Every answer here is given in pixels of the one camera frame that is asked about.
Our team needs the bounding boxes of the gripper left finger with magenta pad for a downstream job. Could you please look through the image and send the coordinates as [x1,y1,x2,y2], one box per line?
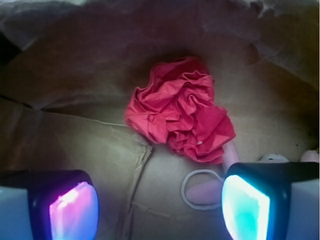
[0,170,99,240]

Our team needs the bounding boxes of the crumpled red paper ball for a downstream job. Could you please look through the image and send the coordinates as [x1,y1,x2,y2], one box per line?
[124,56,236,164]

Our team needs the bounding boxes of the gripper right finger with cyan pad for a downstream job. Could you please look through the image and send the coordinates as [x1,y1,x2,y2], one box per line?
[221,162,320,240]

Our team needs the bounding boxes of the brown paper bag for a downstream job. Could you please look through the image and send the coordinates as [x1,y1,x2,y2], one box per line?
[0,0,320,240]

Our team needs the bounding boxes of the pink plush bunny toy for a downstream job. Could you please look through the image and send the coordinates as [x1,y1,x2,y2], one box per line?
[180,141,320,211]

